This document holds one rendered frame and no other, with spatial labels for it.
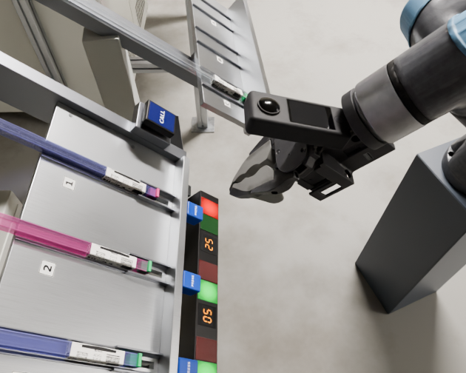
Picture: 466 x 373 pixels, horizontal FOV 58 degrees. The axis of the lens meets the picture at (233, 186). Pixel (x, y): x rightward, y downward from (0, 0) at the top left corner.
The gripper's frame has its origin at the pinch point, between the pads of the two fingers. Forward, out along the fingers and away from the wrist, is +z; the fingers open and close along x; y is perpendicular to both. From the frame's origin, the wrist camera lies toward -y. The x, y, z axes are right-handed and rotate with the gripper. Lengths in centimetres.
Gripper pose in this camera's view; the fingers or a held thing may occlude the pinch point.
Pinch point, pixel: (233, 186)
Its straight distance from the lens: 56.8
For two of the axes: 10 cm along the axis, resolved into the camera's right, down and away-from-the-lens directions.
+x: -0.1, -8.2, 5.7
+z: -6.8, 4.3, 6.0
